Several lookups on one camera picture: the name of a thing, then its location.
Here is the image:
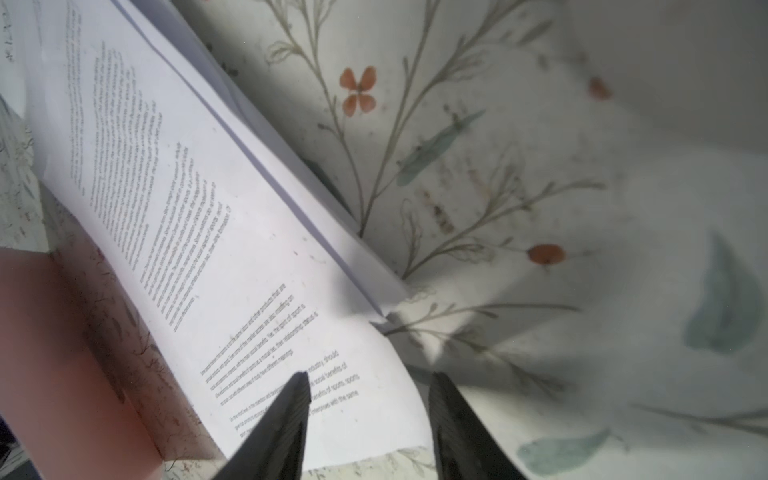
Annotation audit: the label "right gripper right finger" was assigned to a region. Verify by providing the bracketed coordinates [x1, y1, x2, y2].
[428, 372, 525, 480]

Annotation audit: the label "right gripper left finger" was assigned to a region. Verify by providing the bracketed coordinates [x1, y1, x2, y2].
[214, 371, 311, 480]

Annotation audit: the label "lower printed paper sheets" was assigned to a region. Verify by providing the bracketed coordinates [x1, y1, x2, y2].
[115, 1, 408, 316]

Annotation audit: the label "printed paper sheet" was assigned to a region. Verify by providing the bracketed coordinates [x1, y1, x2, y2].
[8, 1, 432, 469]

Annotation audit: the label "pink folder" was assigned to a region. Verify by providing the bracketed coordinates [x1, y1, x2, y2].
[1, 248, 163, 479]

